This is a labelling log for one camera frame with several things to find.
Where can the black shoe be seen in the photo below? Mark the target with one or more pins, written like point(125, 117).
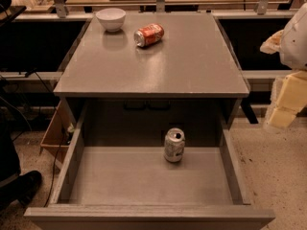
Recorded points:
point(22, 189)

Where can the cardboard box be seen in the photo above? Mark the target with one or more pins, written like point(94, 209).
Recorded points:
point(57, 137)

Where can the orange soda can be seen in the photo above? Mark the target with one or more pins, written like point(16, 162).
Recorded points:
point(148, 35)

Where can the open grey top drawer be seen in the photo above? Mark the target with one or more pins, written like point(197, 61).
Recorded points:
point(115, 177)

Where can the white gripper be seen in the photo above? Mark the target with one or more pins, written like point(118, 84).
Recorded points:
point(295, 43)

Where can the white bowl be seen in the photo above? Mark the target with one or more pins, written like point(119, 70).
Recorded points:
point(112, 19)

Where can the metal frame rail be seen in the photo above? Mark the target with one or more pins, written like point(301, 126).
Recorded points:
point(153, 4)

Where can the silver green 7up can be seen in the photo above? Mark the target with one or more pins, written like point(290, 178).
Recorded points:
point(174, 144)

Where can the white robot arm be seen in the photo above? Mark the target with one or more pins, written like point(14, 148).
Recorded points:
point(293, 47)

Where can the grey cabinet counter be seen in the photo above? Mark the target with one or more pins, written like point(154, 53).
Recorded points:
point(190, 61)

